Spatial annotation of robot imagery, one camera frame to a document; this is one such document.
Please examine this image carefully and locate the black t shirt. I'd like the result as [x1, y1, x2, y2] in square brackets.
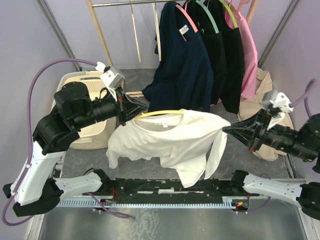
[204, 0, 245, 114]
[183, 0, 227, 105]

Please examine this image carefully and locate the wooden clothes rack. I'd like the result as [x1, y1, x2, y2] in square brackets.
[85, 0, 258, 98]

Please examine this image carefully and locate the pink hanger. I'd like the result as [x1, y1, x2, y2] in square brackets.
[175, 4, 198, 42]
[237, 0, 250, 12]

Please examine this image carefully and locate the pink t shirt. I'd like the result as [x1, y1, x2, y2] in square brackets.
[225, 0, 258, 102]

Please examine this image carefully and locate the cream laundry basket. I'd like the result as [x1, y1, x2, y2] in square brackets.
[57, 71, 117, 150]

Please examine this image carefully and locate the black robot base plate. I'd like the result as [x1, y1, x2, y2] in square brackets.
[93, 178, 249, 204]

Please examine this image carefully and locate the beige garment on floor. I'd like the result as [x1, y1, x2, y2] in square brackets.
[237, 68, 287, 162]

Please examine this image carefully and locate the pink hanger far right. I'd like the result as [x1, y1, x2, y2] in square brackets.
[237, 0, 250, 12]

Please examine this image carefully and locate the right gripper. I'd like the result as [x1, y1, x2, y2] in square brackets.
[221, 107, 318, 160]

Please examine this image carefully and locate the white plastic hanger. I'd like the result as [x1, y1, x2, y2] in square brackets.
[129, 0, 141, 63]

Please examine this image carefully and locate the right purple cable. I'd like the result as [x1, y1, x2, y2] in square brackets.
[234, 78, 318, 214]

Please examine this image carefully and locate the black t shirt right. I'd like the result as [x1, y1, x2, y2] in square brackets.
[204, 0, 245, 114]

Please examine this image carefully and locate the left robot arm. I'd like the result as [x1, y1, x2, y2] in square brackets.
[3, 81, 147, 217]

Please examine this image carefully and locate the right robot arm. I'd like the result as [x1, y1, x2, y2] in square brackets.
[222, 109, 320, 220]

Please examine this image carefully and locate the white t shirt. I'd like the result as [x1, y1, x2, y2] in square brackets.
[106, 109, 231, 188]

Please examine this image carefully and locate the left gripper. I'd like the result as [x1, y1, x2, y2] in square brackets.
[73, 84, 149, 130]

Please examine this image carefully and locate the white slotted cable duct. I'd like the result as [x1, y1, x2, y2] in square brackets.
[57, 197, 236, 210]

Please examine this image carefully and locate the navy blue t shirt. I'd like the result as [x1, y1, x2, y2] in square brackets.
[142, 1, 214, 112]

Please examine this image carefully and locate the lime green hanger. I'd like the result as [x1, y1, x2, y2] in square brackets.
[219, 0, 238, 28]

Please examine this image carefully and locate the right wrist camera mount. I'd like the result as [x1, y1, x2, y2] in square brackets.
[261, 90, 294, 130]

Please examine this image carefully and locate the black t shirt left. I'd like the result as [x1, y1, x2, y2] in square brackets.
[183, 0, 227, 105]

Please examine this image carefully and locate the yellow hanger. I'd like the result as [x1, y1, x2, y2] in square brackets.
[128, 94, 185, 120]

